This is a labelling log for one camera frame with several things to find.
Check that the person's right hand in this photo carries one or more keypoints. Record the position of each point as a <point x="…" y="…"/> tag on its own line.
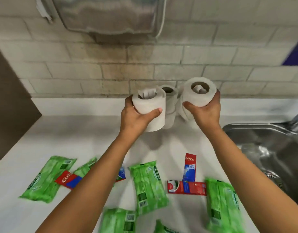
<point x="207" y="116"/>

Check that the metal sink drain strainer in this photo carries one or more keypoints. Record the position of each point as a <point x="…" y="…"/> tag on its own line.
<point x="272" y="177"/>

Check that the brown cabinet panel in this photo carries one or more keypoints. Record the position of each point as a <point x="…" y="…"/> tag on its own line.
<point x="10" y="114"/>

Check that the person's left hand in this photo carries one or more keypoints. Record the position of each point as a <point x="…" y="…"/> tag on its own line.
<point x="136" y="118"/>

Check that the white countertop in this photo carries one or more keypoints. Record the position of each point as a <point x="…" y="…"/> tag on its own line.
<point x="78" y="138"/>

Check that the white toilet paper roll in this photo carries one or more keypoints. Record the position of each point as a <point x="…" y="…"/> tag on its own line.
<point x="199" y="99"/>
<point x="169" y="121"/>

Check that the metal paper towel dispenser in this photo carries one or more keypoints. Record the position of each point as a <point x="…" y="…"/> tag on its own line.
<point x="110" y="14"/>

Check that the group of white toilet rolls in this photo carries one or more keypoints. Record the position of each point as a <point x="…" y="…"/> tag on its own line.
<point x="172" y="99"/>
<point x="149" y="101"/>

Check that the person's right forearm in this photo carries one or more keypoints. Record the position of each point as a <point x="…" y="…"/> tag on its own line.
<point x="255" y="191"/>

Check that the blue wall sign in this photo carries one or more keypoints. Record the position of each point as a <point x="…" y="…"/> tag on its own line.
<point x="296" y="55"/>

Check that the person's left forearm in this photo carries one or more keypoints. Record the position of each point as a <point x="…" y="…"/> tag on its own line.
<point x="90" y="191"/>

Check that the stainless steel sink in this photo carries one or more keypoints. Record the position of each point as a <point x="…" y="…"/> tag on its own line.
<point x="272" y="152"/>

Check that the group of green wipe packets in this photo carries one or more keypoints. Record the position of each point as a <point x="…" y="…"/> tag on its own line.
<point x="85" y="167"/>
<point x="163" y="228"/>
<point x="115" y="222"/>

